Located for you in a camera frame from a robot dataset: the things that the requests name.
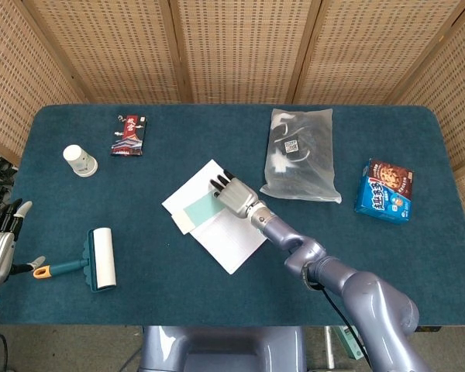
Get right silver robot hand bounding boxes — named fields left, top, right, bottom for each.
left=209, top=169, right=260, bottom=219

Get teal and cream tasselled bookmark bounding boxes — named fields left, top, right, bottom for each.
left=171, top=191, right=228, bottom=236

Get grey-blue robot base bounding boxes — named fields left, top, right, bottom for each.
left=139, top=325, right=308, bottom=372

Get open white lined notebook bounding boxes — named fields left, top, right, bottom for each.
left=161, top=158, right=268, bottom=275

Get clear bag with black item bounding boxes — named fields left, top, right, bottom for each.
left=259, top=108, right=343, bottom=205

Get teal lint roller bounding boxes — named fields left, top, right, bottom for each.
left=33, top=227, right=117, bottom=295

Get red and black packet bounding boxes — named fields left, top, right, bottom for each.
left=109, top=114, right=149, bottom=157

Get white paper cup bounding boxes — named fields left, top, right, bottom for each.
left=62, top=144, right=98, bottom=178

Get teal table cover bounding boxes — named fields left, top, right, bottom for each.
left=0, top=103, right=465, bottom=327

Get blue cookie box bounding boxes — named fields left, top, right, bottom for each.
left=353, top=157, right=415, bottom=226

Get woven folding screen panel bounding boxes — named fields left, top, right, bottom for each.
left=22, top=0, right=193, bottom=105
left=294, top=0, right=465, bottom=105
left=0, top=0, right=82, bottom=166
left=170, top=0, right=322, bottom=105
left=389, top=0, right=465, bottom=233

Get white table leg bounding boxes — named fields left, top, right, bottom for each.
left=324, top=325, right=336, bottom=369

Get pale teal device box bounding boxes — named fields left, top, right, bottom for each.
left=335, top=325, right=367, bottom=360

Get black cable bundle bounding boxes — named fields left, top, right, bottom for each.
left=0, top=150, right=19, bottom=212

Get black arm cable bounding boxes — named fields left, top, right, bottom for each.
left=301, top=263, right=373, bottom=372

